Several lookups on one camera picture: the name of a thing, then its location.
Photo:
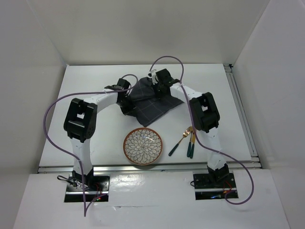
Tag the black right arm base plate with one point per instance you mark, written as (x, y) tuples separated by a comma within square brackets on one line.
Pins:
[(205, 189)]

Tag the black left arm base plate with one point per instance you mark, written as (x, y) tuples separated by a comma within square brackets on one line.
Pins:
[(96, 192)]

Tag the floral patterned plate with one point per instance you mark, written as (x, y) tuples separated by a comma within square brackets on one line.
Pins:
[(143, 146)]

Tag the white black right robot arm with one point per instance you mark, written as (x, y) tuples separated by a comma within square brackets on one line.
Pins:
[(204, 115)]

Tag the gold spoon green handle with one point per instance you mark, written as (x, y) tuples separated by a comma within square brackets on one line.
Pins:
[(185, 134)]

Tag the gold fork green handle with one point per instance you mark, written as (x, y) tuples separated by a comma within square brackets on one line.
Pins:
[(190, 141)]

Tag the gold knife green handle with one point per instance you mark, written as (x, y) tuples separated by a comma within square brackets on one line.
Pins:
[(192, 147)]

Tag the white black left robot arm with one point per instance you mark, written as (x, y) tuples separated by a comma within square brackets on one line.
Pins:
[(80, 125)]

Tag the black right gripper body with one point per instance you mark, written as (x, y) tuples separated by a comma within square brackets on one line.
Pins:
[(158, 91)]

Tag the dark grey checked cloth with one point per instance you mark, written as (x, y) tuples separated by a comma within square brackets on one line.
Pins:
[(149, 108)]

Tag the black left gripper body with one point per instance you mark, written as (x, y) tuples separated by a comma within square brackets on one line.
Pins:
[(126, 105)]

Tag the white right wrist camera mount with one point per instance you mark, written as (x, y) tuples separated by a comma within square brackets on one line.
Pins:
[(153, 76)]

